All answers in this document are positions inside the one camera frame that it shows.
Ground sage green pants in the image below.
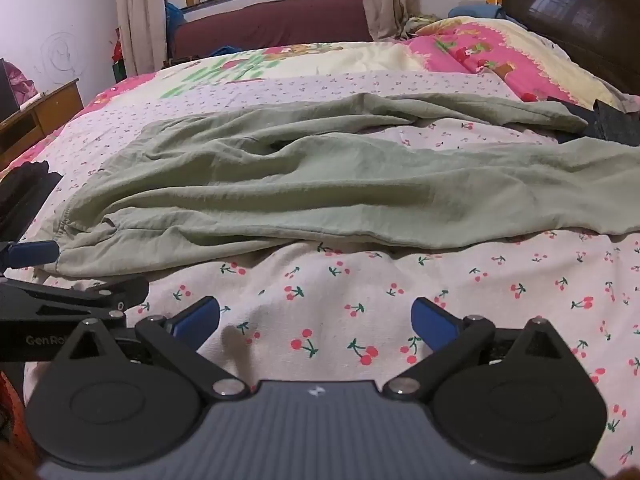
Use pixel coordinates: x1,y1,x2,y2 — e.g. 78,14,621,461
40,93,639,279

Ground black folded garment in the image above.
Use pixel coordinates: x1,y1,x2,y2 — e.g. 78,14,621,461
0,162,62,242

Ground wooden tv cabinet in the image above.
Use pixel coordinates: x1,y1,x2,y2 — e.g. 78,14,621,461
1,79,84,170

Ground black television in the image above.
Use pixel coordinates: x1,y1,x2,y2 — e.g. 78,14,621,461
0,58,20,122

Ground pink cloth over television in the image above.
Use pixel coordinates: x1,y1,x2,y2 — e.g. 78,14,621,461
3,61,38,106

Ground dark knit folded garment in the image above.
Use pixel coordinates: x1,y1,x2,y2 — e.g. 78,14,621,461
550,98,640,148

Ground blue cloth on sofa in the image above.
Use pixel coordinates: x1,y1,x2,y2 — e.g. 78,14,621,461
165,1,186,56

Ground pink yellow cartoon quilt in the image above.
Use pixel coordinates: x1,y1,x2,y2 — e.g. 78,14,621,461
0,15,624,172

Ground beige left curtain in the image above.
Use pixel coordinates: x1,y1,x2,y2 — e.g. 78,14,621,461
115,0,167,77

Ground maroon sofa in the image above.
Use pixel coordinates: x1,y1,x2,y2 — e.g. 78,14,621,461
171,0,371,58

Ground blue cloth near headboard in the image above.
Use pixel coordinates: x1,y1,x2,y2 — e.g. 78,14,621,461
448,3,520,25

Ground dark wooden headboard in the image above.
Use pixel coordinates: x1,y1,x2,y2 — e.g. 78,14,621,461
502,0,640,94

